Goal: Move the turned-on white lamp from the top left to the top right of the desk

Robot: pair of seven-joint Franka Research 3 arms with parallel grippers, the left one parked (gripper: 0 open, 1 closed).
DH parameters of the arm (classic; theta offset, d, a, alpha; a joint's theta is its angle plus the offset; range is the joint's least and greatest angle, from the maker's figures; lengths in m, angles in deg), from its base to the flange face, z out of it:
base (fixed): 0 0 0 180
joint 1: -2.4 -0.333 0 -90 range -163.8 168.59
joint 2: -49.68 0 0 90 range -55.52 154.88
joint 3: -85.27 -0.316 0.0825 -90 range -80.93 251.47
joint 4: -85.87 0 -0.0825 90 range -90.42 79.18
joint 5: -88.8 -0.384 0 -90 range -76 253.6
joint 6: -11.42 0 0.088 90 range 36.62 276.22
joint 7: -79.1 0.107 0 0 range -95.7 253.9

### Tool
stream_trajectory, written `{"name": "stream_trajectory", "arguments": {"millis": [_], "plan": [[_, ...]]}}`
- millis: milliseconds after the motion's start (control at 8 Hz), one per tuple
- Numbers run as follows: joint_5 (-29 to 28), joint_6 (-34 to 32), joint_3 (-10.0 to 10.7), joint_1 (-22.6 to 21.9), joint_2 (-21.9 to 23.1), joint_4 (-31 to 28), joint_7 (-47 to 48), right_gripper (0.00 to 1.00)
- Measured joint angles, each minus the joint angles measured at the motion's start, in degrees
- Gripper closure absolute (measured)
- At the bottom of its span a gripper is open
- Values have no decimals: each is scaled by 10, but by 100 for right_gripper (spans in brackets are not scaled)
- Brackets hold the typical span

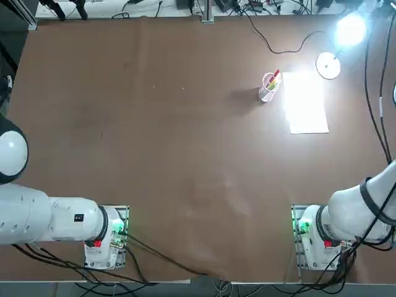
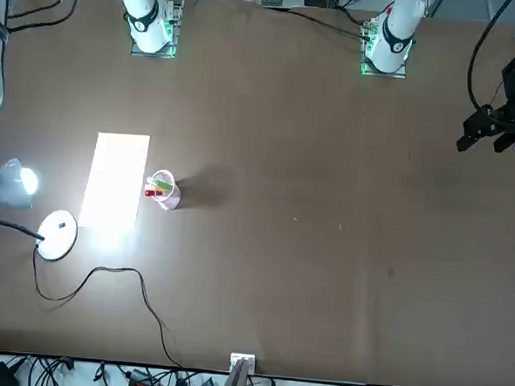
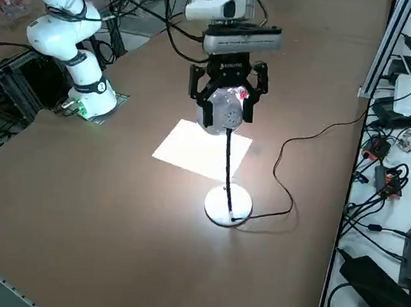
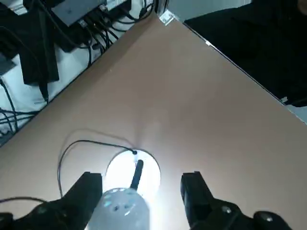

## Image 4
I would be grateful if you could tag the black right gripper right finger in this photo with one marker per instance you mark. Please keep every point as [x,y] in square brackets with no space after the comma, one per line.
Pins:
[199,203]

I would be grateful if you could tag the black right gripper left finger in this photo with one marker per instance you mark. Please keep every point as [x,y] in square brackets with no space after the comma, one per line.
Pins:
[79,201]

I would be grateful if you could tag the white desk lamp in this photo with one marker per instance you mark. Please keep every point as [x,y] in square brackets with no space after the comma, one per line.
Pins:
[120,208]

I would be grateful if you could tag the grey hub box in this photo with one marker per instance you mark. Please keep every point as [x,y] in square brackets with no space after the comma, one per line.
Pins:
[72,12]

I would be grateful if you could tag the silver corner bracket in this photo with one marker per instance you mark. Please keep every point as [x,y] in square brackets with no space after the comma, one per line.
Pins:
[166,18]

